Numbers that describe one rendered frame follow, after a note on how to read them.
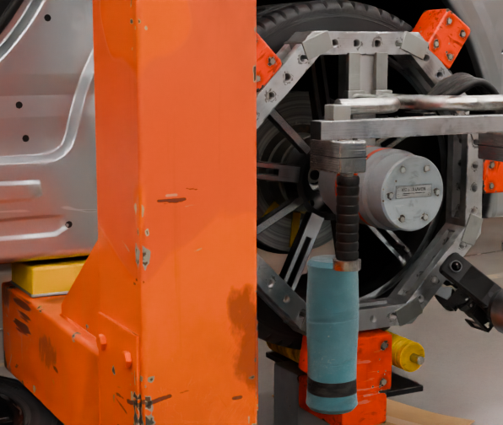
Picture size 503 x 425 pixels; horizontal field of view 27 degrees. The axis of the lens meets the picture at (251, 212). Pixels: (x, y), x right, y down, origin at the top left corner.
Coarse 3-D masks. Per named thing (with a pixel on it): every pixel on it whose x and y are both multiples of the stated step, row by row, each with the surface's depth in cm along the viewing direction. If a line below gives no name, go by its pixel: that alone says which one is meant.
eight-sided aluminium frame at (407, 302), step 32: (320, 32) 181; (352, 32) 184; (384, 32) 187; (416, 32) 191; (288, 64) 179; (416, 64) 192; (448, 160) 205; (480, 160) 201; (448, 192) 205; (480, 192) 202; (448, 224) 206; (480, 224) 203; (288, 288) 185; (416, 288) 198; (288, 320) 191; (384, 320) 196
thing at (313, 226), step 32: (320, 64) 194; (320, 96) 197; (288, 128) 193; (288, 160) 199; (288, 192) 199; (320, 224) 199; (288, 256) 198; (384, 256) 214; (416, 256) 208; (384, 288) 205
